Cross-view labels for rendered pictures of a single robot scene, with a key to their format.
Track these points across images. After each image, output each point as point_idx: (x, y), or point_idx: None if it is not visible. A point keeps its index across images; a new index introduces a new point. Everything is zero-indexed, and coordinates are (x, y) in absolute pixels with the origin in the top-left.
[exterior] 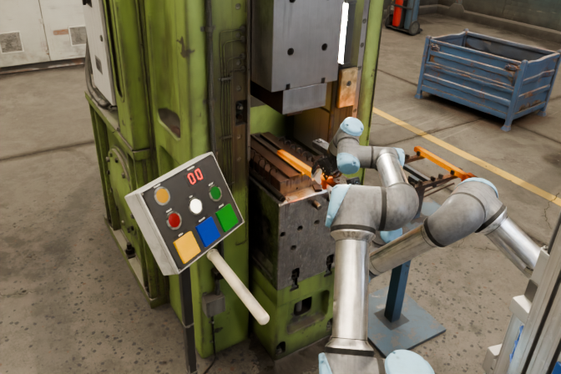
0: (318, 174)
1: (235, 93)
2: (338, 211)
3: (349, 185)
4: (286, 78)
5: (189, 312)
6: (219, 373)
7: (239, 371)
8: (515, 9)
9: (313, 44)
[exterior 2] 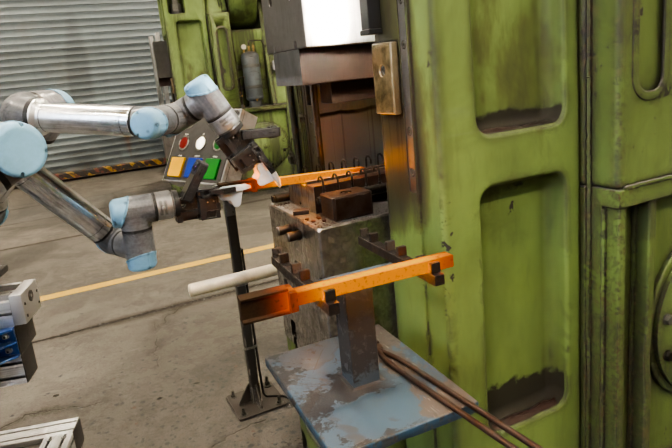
0: (256, 170)
1: None
2: None
3: (49, 89)
4: (272, 38)
5: (233, 269)
6: (297, 414)
7: (296, 428)
8: None
9: None
